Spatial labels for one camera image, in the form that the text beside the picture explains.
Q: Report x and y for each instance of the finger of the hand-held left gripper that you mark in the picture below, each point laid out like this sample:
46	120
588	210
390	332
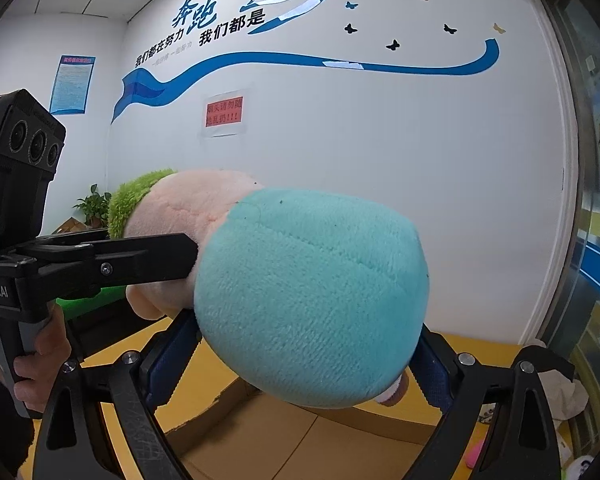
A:
145	260
75	236

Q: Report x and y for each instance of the person's left forearm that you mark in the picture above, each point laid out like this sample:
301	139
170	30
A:
0	435

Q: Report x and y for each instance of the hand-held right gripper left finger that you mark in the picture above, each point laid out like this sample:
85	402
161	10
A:
166	360

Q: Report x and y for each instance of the small potted plant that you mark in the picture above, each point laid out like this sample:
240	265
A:
94	207

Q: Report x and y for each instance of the wall lettering decal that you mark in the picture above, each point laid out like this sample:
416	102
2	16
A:
190	12

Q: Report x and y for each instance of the cardboard box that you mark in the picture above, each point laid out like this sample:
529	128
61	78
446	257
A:
290	440

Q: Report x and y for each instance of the green cloth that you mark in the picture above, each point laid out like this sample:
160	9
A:
90	305

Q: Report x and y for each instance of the red wall notice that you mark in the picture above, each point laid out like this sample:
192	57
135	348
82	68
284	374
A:
223	112

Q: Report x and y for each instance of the blue ribbon wall decal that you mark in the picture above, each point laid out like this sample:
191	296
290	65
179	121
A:
145	90

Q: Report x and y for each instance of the grey patterned cloth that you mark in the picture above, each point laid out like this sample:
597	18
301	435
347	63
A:
565	395

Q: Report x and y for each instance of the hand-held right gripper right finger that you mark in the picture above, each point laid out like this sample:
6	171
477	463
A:
432	375

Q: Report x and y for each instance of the pink and teal plush toy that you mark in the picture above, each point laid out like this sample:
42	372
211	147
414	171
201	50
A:
305	285

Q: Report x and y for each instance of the person's left hand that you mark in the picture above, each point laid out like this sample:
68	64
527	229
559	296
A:
55	350

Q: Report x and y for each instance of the yellow wooden desktop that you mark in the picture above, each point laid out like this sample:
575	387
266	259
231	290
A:
210	385

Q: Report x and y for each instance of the blue framed wall poster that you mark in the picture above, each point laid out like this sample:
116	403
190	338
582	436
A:
72	85

